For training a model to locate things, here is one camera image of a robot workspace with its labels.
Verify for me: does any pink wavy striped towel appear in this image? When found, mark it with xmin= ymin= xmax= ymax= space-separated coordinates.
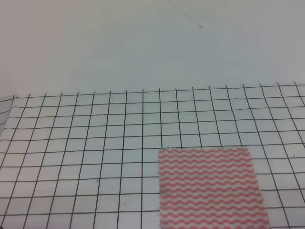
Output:
xmin=158 ymin=147 xmax=270 ymax=229

